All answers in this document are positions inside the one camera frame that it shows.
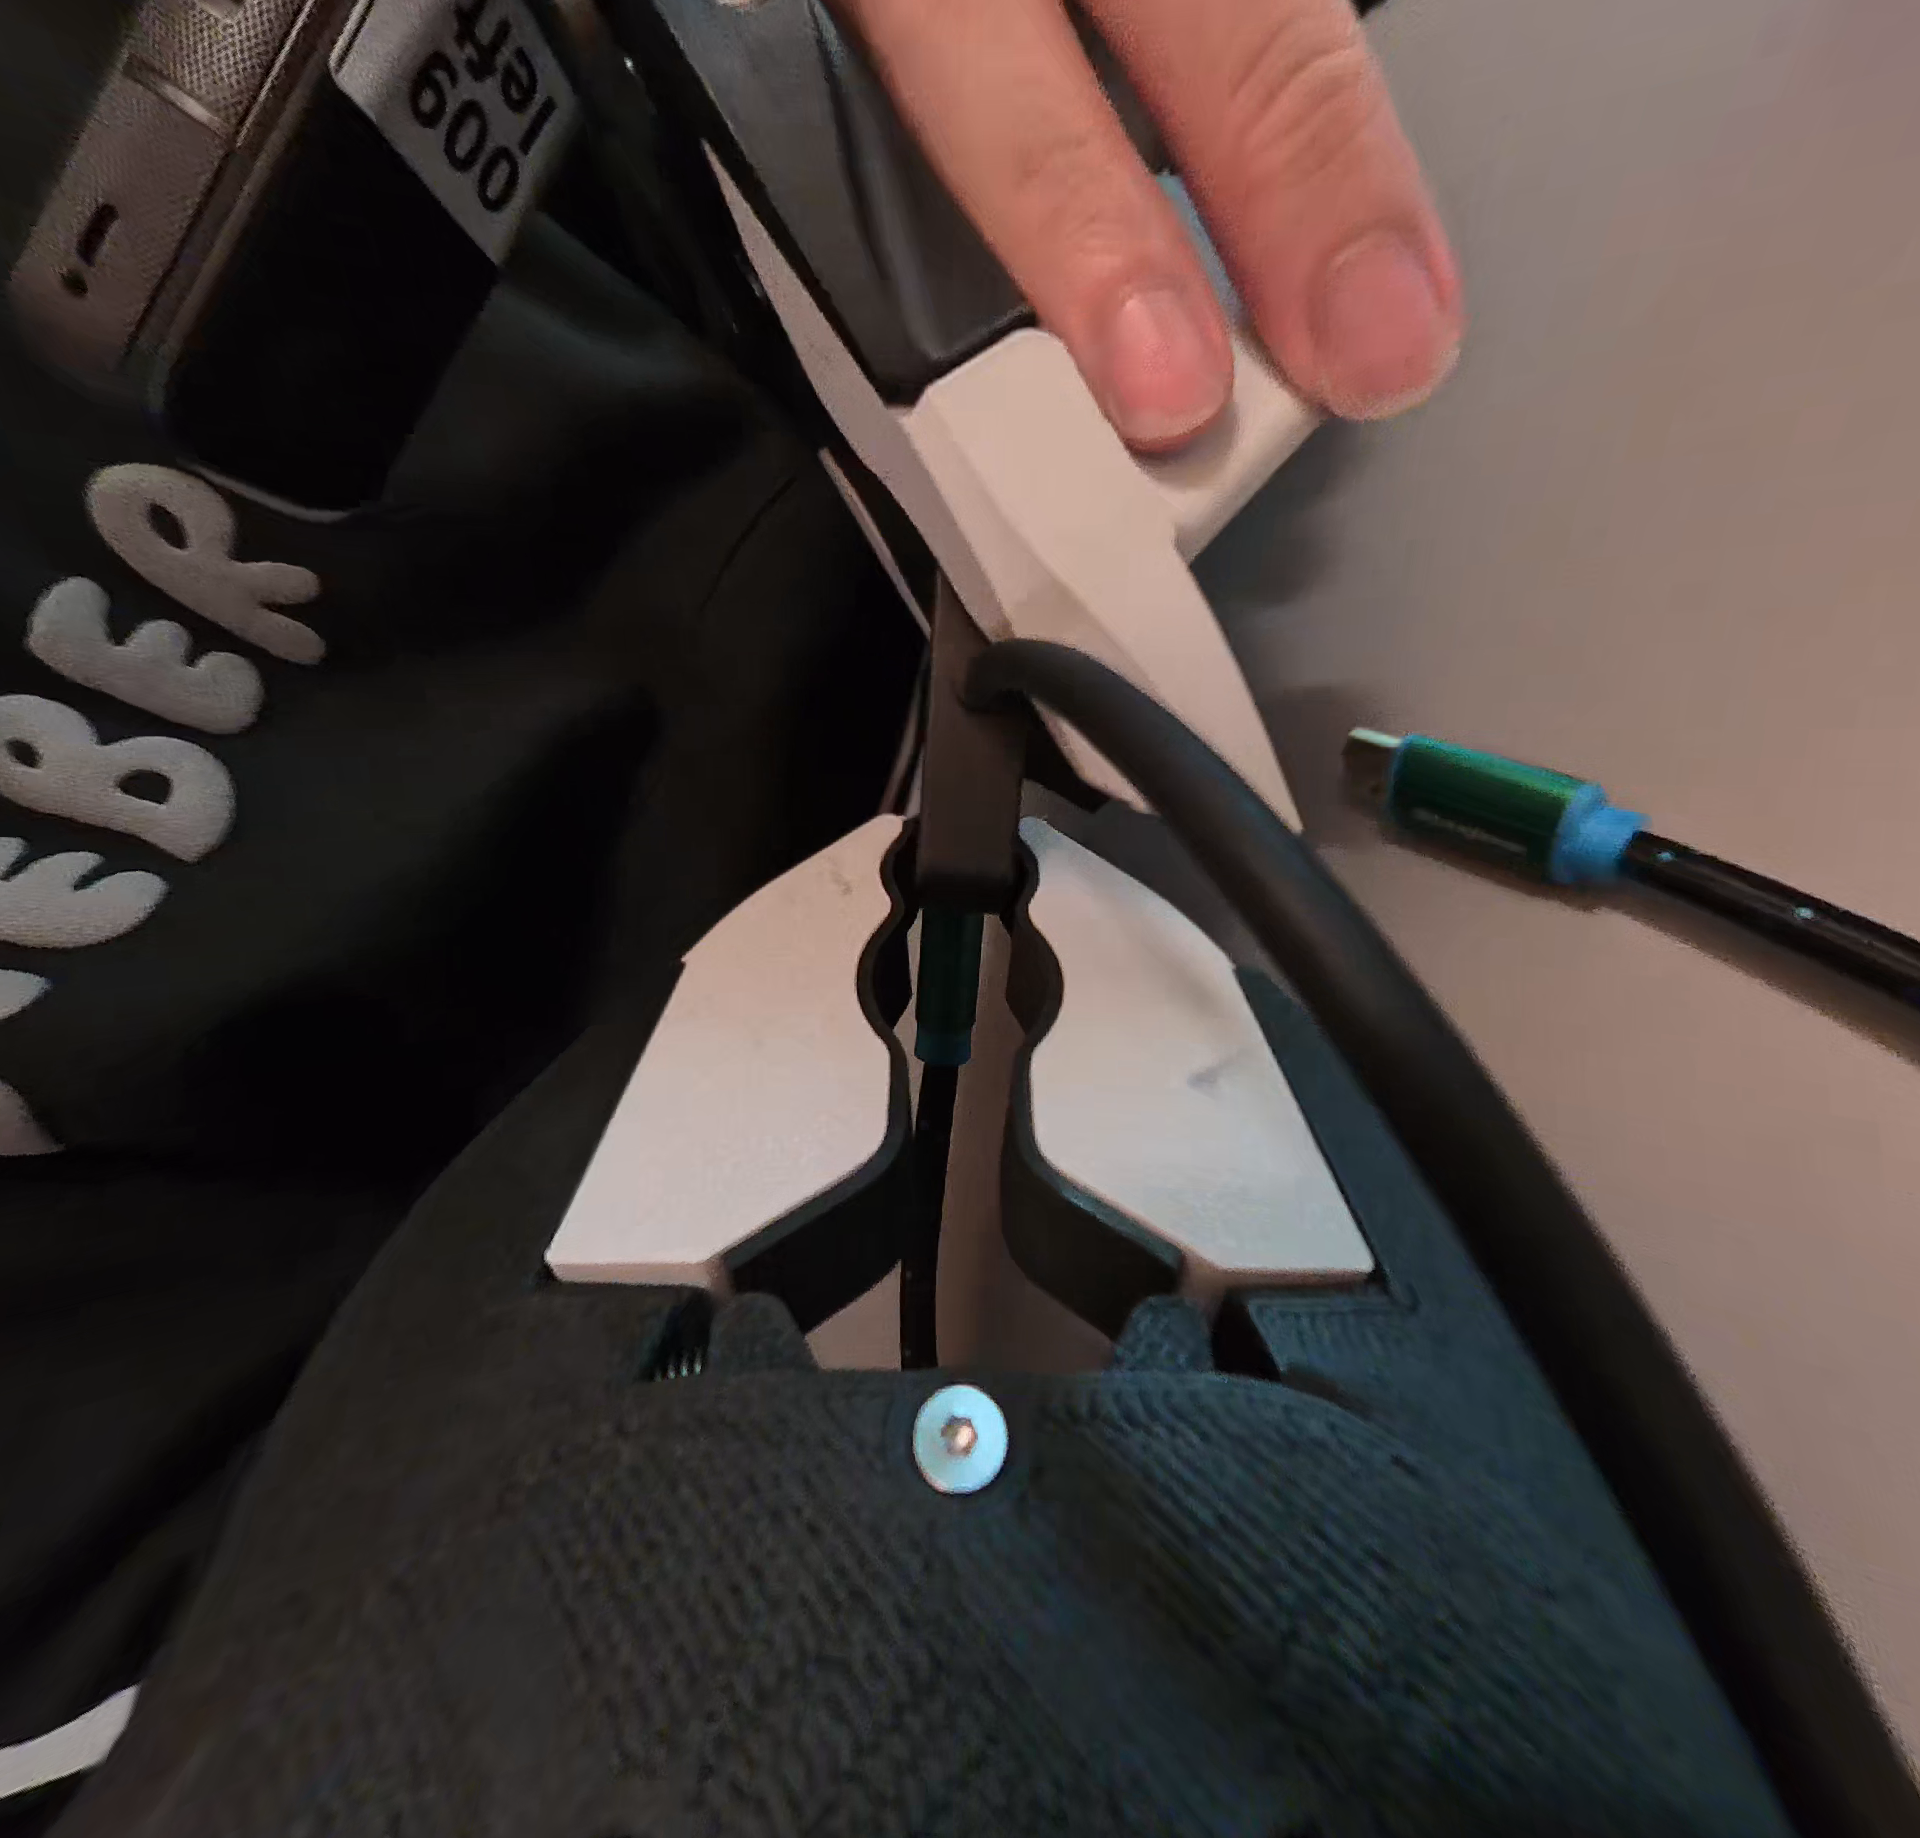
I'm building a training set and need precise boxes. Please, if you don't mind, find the black hub with smooth cable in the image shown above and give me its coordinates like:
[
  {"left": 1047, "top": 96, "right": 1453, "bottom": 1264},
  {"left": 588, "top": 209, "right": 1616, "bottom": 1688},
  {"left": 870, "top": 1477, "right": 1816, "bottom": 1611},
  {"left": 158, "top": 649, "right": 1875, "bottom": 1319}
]
[{"left": 918, "top": 564, "right": 1920, "bottom": 1838}]

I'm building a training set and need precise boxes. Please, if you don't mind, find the person's left hand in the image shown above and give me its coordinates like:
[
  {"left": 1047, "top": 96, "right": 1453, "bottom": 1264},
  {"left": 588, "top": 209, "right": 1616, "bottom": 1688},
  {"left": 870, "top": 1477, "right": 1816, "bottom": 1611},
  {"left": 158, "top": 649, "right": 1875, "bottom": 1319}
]
[{"left": 786, "top": 0, "right": 1464, "bottom": 453}]

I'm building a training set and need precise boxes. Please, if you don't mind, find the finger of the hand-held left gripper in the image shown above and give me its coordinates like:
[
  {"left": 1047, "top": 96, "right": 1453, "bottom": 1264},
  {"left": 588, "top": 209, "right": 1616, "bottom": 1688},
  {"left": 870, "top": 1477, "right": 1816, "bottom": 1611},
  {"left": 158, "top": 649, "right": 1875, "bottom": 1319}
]
[
  {"left": 705, "top": 139, "right": 1324, "bottom": 831},
  {"left": 817, "top": 435, "right": 939, "bottom": 820}
]

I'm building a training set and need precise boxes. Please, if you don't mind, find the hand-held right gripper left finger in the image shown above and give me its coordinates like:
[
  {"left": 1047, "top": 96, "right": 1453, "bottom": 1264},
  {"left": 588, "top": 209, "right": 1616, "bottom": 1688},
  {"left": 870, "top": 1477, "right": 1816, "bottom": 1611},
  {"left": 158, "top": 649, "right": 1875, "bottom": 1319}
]
[{"left": 543, "top": 815, "right": 920, "bottom": 1338}]

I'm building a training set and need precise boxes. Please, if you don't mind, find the person's black hoodie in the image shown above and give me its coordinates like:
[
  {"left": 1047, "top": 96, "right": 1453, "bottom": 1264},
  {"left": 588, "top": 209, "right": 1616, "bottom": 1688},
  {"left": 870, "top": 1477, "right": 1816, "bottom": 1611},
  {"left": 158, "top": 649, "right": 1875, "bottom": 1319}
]
[{"left": 0, "top": 369, "right": 932, "bottom": 1765}]

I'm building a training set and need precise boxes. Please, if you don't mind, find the braided cable with green plugs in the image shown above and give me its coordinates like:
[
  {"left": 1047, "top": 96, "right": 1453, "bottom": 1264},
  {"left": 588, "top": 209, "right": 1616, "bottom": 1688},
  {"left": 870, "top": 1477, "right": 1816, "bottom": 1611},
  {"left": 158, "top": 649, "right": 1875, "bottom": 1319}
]
[{"left": 898, "top": 724, "right": 1920, "bottom": 1372}]

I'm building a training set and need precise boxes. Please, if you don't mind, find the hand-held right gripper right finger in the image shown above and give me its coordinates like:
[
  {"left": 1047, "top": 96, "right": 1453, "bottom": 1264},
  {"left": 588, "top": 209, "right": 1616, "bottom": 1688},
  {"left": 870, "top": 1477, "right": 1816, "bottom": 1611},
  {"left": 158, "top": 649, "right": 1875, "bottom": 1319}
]
[{"left": 1003, "top": 818, "right": 1380, "bottom": 1338}]

